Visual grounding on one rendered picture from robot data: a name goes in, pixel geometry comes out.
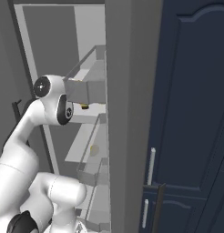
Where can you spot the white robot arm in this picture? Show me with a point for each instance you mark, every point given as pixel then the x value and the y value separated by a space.
pixel 22 170

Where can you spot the white fridge shelf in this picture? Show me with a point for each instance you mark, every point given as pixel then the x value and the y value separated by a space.
pixel 92 114
pixel 83 148

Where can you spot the grey fridge door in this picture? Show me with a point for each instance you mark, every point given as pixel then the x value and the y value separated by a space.
pixel 132 91

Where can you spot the clear fridge door bin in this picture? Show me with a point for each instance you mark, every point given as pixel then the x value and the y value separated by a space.
pixel 86 88
pixel 92 174
pixel 100 226

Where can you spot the small yellow item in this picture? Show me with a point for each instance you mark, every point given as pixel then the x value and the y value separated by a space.
pixel 84 106

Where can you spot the pale yellow round item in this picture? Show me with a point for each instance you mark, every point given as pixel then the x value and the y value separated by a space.
pixel 94 149

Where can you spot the tall navy cupboard door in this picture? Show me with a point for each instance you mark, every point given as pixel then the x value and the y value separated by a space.
pixel 192 91

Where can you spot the low navy cupboard door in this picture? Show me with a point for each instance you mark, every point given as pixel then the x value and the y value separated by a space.
pixel 177 215

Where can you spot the plain navy cupboard door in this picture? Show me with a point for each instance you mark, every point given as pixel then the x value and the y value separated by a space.
pixel 217 194

